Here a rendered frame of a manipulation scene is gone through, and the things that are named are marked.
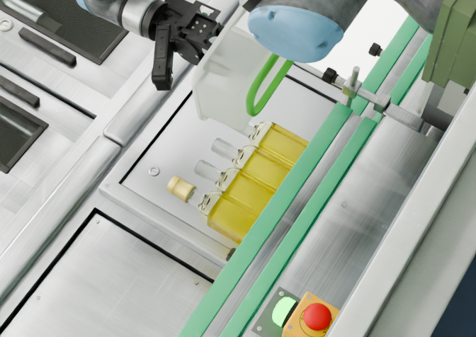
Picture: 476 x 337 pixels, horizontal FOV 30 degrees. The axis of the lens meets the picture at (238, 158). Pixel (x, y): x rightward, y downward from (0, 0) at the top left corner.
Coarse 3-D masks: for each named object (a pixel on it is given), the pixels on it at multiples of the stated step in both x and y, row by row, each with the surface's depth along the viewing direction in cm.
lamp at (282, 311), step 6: (282, 300) 132; (288, 300) 132; (294, 300) 132; (276, 306) 132; (282, 306) 131; (288, 306) 131; (294, 306) 131; (276, 312) 131; (282, 312) 130; (288, 312) 130; (276, 318) 131; (282, 318) 131; (288, 318) 130; (282, 324) 131
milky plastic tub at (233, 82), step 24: (240, 24) 135; (216, 48) 132; (240, 48) 133; (264, 48) 134; (216, 72) 132; (240, 72) 132; (264, 72) 134; (216, 96) 135; (240, 96) 132; (264, 96) 143; (216, 120) 144; (240, 120) 140
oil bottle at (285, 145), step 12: (252, 132) 166; (264, 132) 166; (276, 132) 166; (288, 132) 166; (252, 144) 167; (264, 144) 164; (276, 144) 164; (288, 144) 164; (300, 144) 164; (276, 156) 165; (288, 156) 163
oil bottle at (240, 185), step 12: (228, 168) 163; (240, 168) 163; (228, 180) 161; (240, 180) 161; (252, 180) 161; (228, 192) 160; (240, 192) 160; (252, 192) 160; (264, 192) 160; (252, 204) 159; (264, 204) 159
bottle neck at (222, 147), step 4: (216, 140) 167; (220, 140) 167; (224, 140) 167; (212, 144) 167; (216, 144) 166; (220, 144) 166; (224, 144) 166; (228, 144) 166; (212, 148) 167; (216, 148) 166; (220, 148) 166; (224, 148) 166; (228, 148) 166; (232, 148) 166; (236, 148) 166; (216, 152) 167; (220, 152) 166; (224, 152) 166; (228, 152) 166; (232, 152) 166; (224, 156) 167; (228, 156) 166; (232, 156) 166
